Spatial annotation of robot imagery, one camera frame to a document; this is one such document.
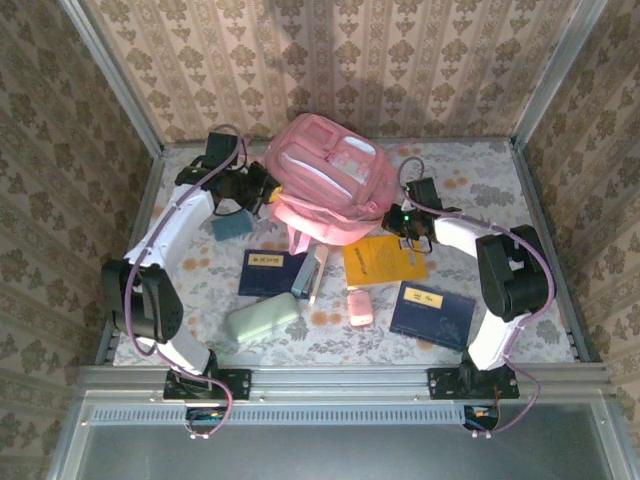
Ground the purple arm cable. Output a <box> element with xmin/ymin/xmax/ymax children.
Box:
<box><xmin>123</xmin><ymin>123</ymin><xmax>251</xmax><ymax>442</ymax></box>
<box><xmin>398</xmin><ymin>157</ymin><xmax>557</xmax><ymax>441</ymax></box>

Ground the small teal notebook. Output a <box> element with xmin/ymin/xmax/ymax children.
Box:
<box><xmin>210</xmin><ymin>209</ymin><xmax>255</xmax><ymax>243</ymax></box>

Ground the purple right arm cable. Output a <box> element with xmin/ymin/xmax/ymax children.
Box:
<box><xmin>398</xmin><ymin>157</ymin><xmax>557</xmax><ymax>441</ymax></box>

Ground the floral patterned tablecloth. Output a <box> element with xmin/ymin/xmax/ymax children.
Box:
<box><xmin>112</xmin><ymin>142</ymin><xmax>576</xmax><ymax>366</ymax></box>

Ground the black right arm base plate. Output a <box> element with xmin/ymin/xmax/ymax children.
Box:
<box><xmin>427</xmin><ymin>367</ymin><xmax>520</xmax><ymax>400</ymax></box>

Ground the aluminium mounting rail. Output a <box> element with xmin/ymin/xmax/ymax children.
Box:
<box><xmin>77</xmin><ymin>363</ymin><xmax>614</xmax><ymax>401</ymax></box>

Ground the yellow paperback book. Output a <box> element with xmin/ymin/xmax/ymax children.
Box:
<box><xmin>342</xmin><ymin>234</ymin><xmax>430</xmax><ymax>288</ymax></box>

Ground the grey slotted cable duct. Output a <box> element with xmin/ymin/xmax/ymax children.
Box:
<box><xmin>91</xmin><ymin>403</ymin><xmax>471</xmax><ymax>427</ymax></box>

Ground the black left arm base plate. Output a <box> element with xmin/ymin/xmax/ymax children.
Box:
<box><xmin>163</xmin><ymin>368</ymin><xmax>252</xmax><ymax>401</ymax></box>

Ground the navy book with yellow label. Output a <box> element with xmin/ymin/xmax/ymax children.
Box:
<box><xmin>238</xmin><ymin>248</ymin><xmax>309</xmax><ymax>299</ymax></box>
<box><xmin>389</xmin><ymin>281</ymin><xmax>476</xmax><ymax>351</ymax></box>

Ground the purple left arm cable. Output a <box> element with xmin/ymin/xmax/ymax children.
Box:
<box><xmin>123</xmin><ymin>123</ymin><xmax>251</xmax><ymax>442</ymax></box>

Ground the grey metal panel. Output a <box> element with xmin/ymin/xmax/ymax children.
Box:
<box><xmin>47</xmin><ymin>389</ymin><xmax>626</xmax><ymax>480</ymax></box>

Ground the aluminium side rail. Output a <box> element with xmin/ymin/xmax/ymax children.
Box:
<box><xmin>94</xmin><ymin>152</ymin><xmax>167</xmax><ymax>366</ymax></box>
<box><xmin>510</xmin><ymin>144</ymin><xmax>602</xmax><ymax>364</ymax></box>

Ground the black circuit board with wires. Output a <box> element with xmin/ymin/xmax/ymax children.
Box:
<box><xmin>185</xmin><ymin>405</ymin><xmax>225</xmax><ymax>432</ymax></box>
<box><xmin>462</xmin><ymin>404</ymin><xmax>501</xmax><ymax>432</ymax></box>

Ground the pink eraser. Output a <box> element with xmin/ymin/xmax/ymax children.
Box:
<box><xmin>347</xmin><ymin>291</ymin><xmax>375</xmax><ymax>327</ymax></box>

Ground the grey stapler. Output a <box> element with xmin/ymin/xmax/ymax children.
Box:
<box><xmin>291</xmin><ymin>243</ymin><xmax>331</xmax><ymax>307</ymax></box>

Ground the pale green pencil case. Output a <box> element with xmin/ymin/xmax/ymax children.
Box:
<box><xmin>223</xmin><ymin>292</ymin><xmax>301</xmax><ymax>344</ymax></box>

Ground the aluminium frame post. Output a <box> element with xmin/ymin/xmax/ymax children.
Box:
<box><xmin>509</xmin><ymin>0</ymin><xmax>609</xmax><ymax>147</ymax></box>
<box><xmin>59</xmin><ymin>0</ymin><xmax>166</xmax><ymax>157</ymax></box>

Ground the pink school backpack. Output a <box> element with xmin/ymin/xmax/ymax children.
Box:
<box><xmin>263</xmin><ymin>112</ymin><xmax>426</xmax><ymax>256</ymax></box>

